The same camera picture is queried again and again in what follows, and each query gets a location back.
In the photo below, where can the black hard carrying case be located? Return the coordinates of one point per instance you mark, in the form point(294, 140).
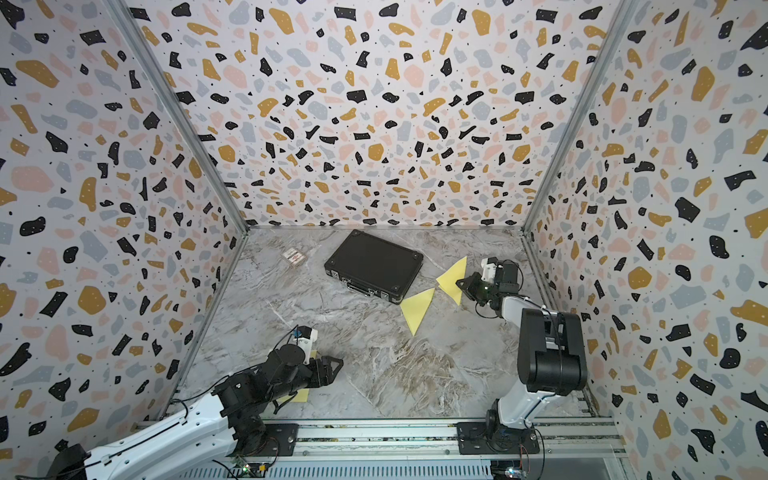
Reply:
point(374, 266)

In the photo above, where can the aluminium corner post right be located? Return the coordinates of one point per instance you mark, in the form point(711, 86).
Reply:
point(616, 29)

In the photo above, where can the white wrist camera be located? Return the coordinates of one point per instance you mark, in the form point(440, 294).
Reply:
point(489, 269)
point(305, 337)

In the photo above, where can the playing card box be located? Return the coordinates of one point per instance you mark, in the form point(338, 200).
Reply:
point(294, 256)

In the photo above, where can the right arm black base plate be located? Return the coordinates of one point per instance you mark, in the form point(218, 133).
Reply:
point(492, 441)

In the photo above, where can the aluminium corner post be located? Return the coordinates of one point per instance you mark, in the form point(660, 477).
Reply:
point(123, 19)
point(616, 29)

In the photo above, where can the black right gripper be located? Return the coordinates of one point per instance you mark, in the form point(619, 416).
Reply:
point(469, 289)

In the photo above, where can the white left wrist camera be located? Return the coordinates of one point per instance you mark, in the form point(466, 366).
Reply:
point(305, 337)

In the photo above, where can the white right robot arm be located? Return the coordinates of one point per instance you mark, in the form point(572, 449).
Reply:
point(551, 358)

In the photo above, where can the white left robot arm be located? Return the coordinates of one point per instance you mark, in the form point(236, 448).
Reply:
point(225, 422)

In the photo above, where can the yellow square paper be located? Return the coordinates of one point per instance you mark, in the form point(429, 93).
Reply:
point(300, 397)
point(448, 280)
point(414, 309)

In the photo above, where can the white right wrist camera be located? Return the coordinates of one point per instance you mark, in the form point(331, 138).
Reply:
point(489, 269)

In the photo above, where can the aluminium corner post left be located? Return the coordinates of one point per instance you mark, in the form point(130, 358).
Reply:
point(123, 19)

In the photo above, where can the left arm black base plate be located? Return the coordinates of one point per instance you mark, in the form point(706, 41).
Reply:
point(272, 440)

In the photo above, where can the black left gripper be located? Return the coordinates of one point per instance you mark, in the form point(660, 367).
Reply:
point(317, 366)

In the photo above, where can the aluminium mounting rail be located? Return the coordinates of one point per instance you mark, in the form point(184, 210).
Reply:
point(557, 448)

